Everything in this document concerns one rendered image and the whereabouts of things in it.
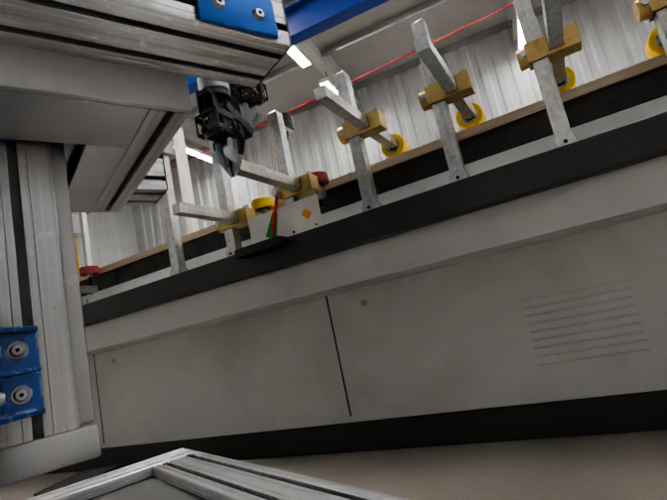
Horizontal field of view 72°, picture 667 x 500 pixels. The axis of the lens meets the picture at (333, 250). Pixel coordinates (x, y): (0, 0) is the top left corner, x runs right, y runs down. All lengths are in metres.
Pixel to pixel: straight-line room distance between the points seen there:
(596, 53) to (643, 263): 7.97
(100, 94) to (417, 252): 0.90
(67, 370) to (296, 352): 1.16
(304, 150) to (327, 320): 8.26
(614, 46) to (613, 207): 8.16
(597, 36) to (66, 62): 9.06
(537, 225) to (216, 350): 1.25
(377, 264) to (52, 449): 0.92
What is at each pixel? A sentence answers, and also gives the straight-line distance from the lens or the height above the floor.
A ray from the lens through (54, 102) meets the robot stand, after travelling 0.55.
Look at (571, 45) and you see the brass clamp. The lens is 1.26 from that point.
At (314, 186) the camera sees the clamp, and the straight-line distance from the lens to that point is 1.38.
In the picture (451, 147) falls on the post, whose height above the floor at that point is 0.79.
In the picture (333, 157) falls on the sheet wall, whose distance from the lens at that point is 9.41.
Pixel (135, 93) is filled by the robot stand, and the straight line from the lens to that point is 0.55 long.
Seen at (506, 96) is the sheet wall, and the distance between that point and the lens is 8.96.
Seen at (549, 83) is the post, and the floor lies 0.86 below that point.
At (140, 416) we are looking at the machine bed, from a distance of 2.24.
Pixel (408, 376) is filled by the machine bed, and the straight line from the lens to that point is 1.49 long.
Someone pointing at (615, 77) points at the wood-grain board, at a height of 0.88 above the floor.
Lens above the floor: 0.41
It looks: 9 degrees up
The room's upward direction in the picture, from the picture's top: 12 degrees counter-clockwise
